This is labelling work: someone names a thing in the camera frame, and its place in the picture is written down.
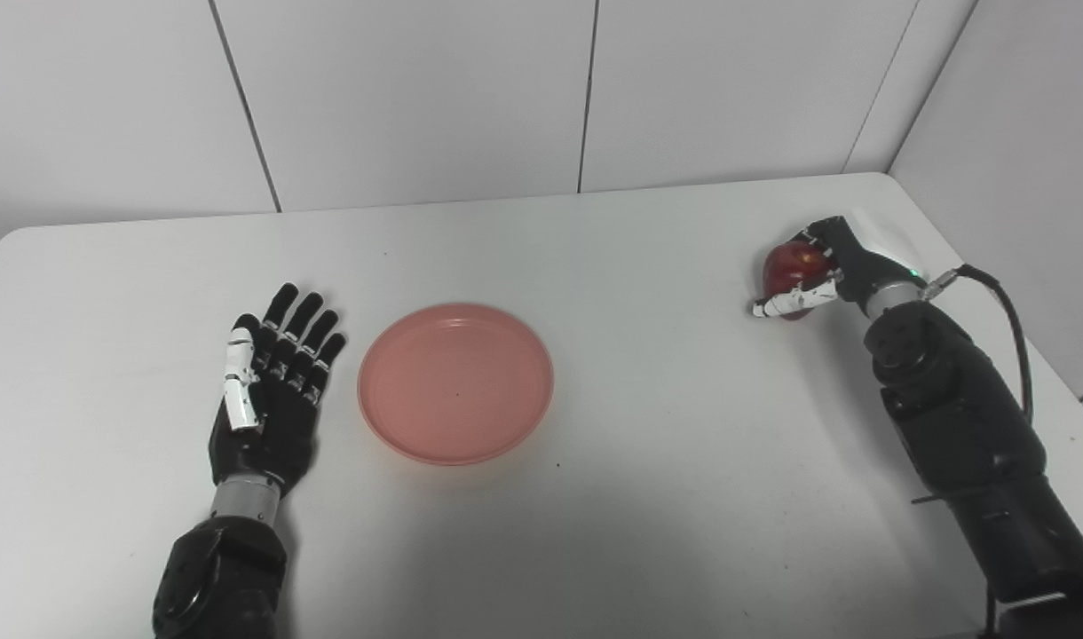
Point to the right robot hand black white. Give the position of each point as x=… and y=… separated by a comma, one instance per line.
x=839, y=266

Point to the pink plastic plate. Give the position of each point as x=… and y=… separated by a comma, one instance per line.
x=455, y=383

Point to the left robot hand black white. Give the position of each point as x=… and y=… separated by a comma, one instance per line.
x=271, y=390

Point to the red apple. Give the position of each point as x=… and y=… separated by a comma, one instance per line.
x=792, y=273

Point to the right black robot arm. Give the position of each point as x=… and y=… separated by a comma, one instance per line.
x=976, y=444

